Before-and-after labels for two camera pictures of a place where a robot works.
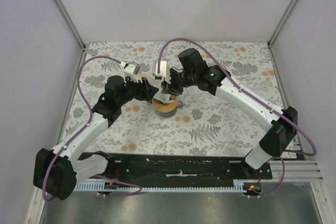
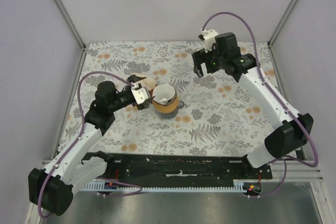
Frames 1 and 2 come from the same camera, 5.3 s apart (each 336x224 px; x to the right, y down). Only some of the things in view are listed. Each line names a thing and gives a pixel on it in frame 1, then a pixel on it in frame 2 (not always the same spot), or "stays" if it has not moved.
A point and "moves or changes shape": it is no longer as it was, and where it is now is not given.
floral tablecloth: x=205 y=126 stays
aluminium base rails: x=300 y=169 stays
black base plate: x=159 y=167 stays
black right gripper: x=170 y=88 -> x=201 y=57
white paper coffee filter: x=163 y=97 moves or changes shape
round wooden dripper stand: x=165 y=107 stays
